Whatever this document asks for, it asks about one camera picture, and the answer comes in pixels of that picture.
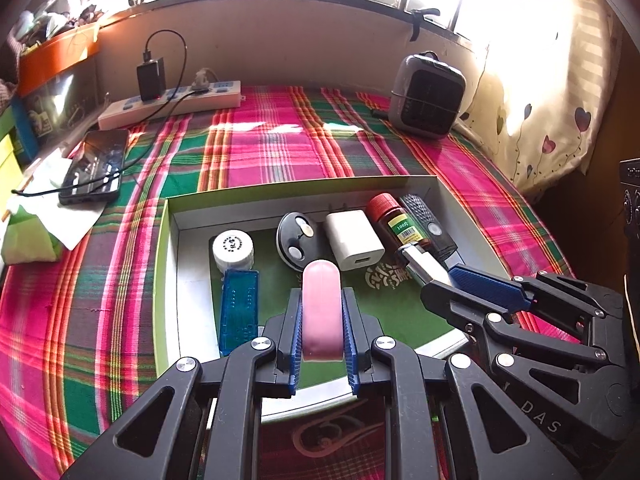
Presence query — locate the brown hair tie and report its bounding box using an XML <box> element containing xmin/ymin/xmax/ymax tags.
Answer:
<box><xmin>291</xmin><ymin>405</ymin><xmax>388</xmax><ymax>461</ymax></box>

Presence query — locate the black oval device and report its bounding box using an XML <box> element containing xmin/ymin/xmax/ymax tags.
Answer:
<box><xmin>276</xmin><ymin>211</ymin><xmax>326</xmax><ymax>270</ymax></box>

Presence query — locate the cream heart print curtain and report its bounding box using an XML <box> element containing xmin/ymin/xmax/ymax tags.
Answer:
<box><xmin>460</xmin><ymin>0</ymin><xmax>621</xmax><ymax>201</ymax></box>

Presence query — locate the green cardboard box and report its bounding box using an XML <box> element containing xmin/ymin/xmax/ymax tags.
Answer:
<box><xmin>152</xmin><ymin>175</ymin><xmax>516</xmax><ymax>423</ymax></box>

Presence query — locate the plaid blanket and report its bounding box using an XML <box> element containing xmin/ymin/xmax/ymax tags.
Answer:
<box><xmin>0</xmin><ymin>85</ymin><xmax>581</xmax><ymax>480</ymax></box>

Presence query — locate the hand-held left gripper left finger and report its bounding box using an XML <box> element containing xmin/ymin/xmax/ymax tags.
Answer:
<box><xmin>60</xmin><ymin>289</ymin><xmax>306</xmax><ymax>480</ymax></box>

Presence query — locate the white power strip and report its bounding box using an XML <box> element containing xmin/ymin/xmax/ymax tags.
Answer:
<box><xmin>97</xmin><ymin>80</ymin><xmax>242</xmax><ymax>131</ymax></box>

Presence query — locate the pink plastic case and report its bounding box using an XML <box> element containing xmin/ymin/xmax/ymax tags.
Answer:
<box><xmin>301</xmin><ymin>259</ymin><xmax>346</xmax><ymax>363</ymax></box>

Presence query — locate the black tie strap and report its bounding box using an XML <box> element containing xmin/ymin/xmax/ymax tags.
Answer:
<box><xmin>407</xmin><ymin>7</ymin><xmax>441</xmax><ymax>42</ymax></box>

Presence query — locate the black smartphone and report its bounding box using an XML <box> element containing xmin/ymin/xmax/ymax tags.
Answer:
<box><xmin>58</xmin><ymin>128</ymin><xmax>131</xmax><ymax>206</ymax></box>

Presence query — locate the yellow-green cardboard box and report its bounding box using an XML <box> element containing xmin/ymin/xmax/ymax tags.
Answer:
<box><xmin>0</xmin><ymin>130</ymin><xmax>21</xmax><ymax>196</ymax></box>

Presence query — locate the white tissue paper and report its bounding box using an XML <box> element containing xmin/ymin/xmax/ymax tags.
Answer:
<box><xmin>5</xmin><ymin>157</ymin><xmax>108</xmax><ymax>251</ymax></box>

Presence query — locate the red capped brown bottle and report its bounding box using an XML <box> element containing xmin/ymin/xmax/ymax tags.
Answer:
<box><xmin>367</xmin><ymin>193</ymin><xmax>433</xmax><ymax>256</ymax></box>

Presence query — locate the brown cloth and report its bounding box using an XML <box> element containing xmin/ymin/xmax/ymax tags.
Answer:
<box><xmin>0</xmin><ymin>75</ymin><xmax>21</xmax><ymax>111</ymax></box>

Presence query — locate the orange box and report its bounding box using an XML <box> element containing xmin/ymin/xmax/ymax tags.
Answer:
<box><xmin>17</xmin><ymin>22</ymin><xmax>101</xmax><ymax>98</ymax></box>

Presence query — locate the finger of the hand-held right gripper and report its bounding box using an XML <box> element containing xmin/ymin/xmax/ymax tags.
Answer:
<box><xmin>448</xmin><ymin>264</ymin><xmax>624</xmax><ymax>322</ymax></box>
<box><xmin>420</xmin><ymin>279</ymin><xmax>624</xmax><ymax>402</ymax></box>

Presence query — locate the white charger cube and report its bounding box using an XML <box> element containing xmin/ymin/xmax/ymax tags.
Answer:
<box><xmin>325</xmin><ymin>210</ymin><xmax>386</xmax><ymax>272</ymax></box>

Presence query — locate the black remote key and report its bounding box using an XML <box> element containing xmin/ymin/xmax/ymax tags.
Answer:
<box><xmin>400</xmin><ymin>194</ymin><xmax>458</xmax><ymax>261</ymax></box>

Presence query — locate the silver rectangular metal case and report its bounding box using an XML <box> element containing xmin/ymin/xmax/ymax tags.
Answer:
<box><xmin>397</xmin><ymin>242</ymin><xmax>453</xmax><ymax>288</ymax></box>

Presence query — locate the white round cap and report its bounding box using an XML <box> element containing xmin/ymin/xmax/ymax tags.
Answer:
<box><xmin>212</xmin><ymin>229</ymin><xmax>254</xmax><ymax>275</ymax></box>

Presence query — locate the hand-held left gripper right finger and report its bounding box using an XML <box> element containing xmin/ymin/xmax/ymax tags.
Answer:
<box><xmin>341</xmin><ymin>289</ymin><xmax>583</xmax><ymax>480</ymax></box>

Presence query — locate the green tissue pack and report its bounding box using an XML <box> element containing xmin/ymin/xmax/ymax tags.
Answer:
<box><xmin>0</xmin><ymin>210</ymin><xmax>61</xmax><ymax>265</ymax></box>

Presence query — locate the blue translucent plastic box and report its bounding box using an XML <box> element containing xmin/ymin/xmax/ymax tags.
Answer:
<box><xmin>218</xmin><ymin>268</ymin><xmax>261</xmax><ymax>358</ymax></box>

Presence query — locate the black charging cable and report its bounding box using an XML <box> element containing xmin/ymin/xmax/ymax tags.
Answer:
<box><xmin>12</xmin><ymin>30</ymin><xmax>201</xmax><ymax>196</ymax></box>

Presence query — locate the clear plastic bag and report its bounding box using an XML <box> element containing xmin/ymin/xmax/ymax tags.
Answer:
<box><xmin>22</xmin><ymin>67</ymin><xmax>101</xmax><ymax>136</ymax></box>

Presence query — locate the grey small heater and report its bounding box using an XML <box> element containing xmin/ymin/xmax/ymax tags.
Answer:
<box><xmin>389</xmin><ymin>51</ymin><xmax>466</xmax><ymax>140</ymax></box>

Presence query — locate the black power adapter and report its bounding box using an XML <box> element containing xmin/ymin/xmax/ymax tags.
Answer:
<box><xmin>137</xmin><ymin>59</ymin><xmax>166</xmax><ymax>102</ymax></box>

